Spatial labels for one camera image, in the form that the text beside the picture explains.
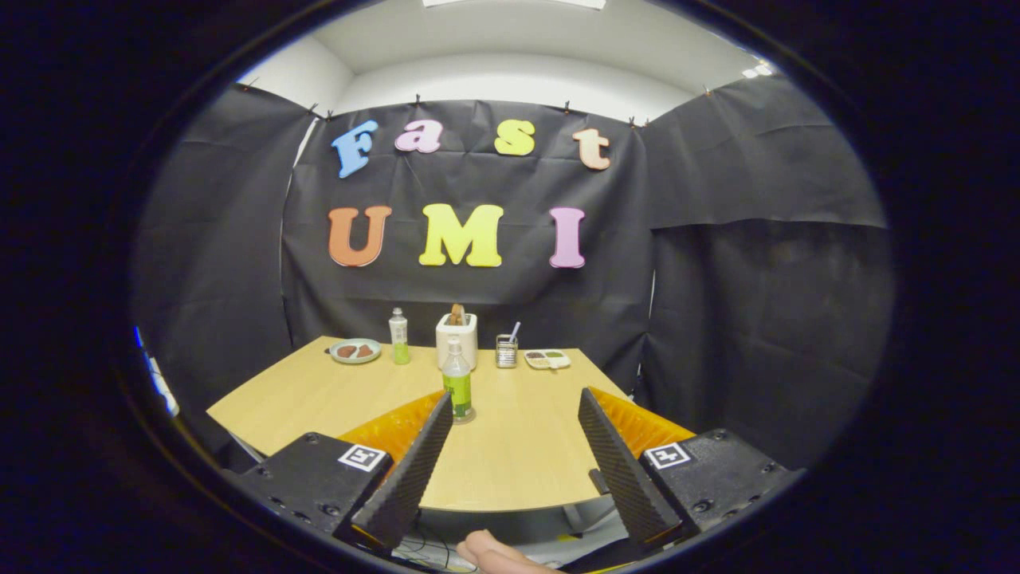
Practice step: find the white divided tray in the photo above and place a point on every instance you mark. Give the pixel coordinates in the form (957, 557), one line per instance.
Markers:
(548, 359)

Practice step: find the pale green plate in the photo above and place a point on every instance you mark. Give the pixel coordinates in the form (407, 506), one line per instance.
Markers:
(355, 360)

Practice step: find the ceiling light panel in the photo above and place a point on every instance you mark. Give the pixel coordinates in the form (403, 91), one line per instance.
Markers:
(757, 70)

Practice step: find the wooden table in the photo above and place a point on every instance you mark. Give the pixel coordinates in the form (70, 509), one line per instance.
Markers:
(526, 446)

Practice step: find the green label juice bottle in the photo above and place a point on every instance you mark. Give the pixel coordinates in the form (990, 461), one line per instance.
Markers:
(458, 391)

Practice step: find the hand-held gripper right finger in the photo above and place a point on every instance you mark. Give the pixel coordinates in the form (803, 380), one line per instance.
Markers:
(617, 470)

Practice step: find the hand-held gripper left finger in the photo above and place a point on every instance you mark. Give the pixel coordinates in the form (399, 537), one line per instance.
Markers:
(414, 470)

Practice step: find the white toaster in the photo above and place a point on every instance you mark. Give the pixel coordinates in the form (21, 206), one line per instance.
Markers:
(466, 339)

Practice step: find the metal mesh holder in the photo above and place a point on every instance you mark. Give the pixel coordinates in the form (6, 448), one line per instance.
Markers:
(507, 355)

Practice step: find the brown bread slice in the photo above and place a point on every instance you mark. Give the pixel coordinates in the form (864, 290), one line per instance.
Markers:
(457, 316)

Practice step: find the small green drink bottle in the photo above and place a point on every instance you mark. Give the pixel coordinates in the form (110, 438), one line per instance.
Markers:
(400, 351)

